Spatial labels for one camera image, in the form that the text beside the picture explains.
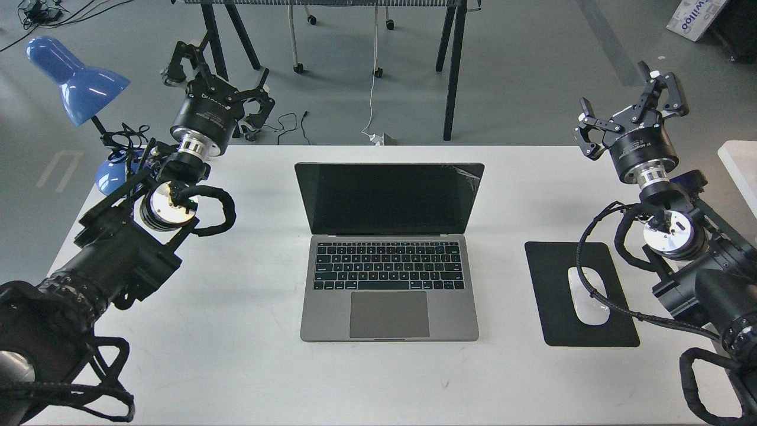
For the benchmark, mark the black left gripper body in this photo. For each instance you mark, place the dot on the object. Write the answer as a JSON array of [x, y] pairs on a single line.
[[207, 110]]

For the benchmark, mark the blue desk lamp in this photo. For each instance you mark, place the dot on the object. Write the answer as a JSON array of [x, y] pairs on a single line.
[[85, 91]]

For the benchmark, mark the black mouse pad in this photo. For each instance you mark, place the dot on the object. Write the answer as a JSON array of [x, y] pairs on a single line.
[[548, 264]]

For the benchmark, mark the cardboard box with blue print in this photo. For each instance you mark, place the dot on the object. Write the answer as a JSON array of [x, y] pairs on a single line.
[[693, 18]]

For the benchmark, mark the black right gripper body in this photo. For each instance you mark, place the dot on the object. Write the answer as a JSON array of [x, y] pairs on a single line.
[[637, 137]]

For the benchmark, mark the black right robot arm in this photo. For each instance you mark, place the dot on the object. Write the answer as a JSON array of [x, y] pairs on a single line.
[[706, 269]]

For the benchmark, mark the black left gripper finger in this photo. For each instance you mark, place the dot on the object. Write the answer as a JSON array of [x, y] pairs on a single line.
[[250, 124], [174, 74]]

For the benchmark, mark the white power adapter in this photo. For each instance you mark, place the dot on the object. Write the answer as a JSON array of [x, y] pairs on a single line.
[[382, 139]]

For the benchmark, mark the white computer mouse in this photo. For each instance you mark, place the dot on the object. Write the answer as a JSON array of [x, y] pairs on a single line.
[[588, 310]]

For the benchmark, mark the white side table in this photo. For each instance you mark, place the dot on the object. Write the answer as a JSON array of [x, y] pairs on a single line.
[[739, 158]]

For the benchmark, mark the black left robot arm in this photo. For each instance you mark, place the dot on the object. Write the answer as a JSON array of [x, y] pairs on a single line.
[[50, 354]]

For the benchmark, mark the grey open laptop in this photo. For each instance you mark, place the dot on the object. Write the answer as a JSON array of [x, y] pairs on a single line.
[[388, 257]]

